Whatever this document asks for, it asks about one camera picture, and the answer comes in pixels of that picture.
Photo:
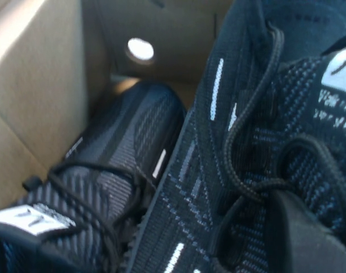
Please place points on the brown cardboard shoe box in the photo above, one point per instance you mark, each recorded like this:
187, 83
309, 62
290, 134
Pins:
33, 71

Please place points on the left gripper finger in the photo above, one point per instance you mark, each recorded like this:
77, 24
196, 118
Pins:
303, 244

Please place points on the black knit sneaker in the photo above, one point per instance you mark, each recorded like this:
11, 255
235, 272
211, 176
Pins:
113, 136
246, 128

